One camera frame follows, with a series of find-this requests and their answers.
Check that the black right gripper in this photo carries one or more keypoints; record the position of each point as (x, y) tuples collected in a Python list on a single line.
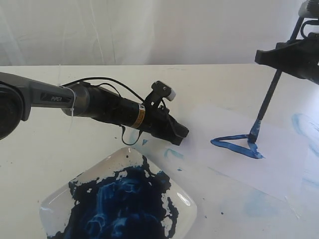
[(299, 58)]

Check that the white backdrop curtain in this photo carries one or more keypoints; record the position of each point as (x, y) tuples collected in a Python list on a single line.
[(141, 32)]

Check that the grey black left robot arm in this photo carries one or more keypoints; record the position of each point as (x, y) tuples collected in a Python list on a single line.
[(88, 98)]

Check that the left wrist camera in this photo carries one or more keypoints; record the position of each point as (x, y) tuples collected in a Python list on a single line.
[(159, 91)]

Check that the white paper sheet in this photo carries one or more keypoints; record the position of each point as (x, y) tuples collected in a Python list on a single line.
[(218, 143)]

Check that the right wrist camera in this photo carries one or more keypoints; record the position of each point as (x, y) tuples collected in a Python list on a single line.
[(309, 9)]

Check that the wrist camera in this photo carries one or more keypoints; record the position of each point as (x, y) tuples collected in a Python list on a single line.
[(159, 91), (309, 9)]

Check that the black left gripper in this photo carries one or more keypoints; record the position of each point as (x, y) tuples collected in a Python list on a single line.
[(161, 125)]

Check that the black paintbrush blue tip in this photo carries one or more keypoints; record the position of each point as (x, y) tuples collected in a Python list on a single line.
[(254, 132)]

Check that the white square paint plate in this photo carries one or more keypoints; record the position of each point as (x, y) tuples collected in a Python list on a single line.
[(124, 196)]

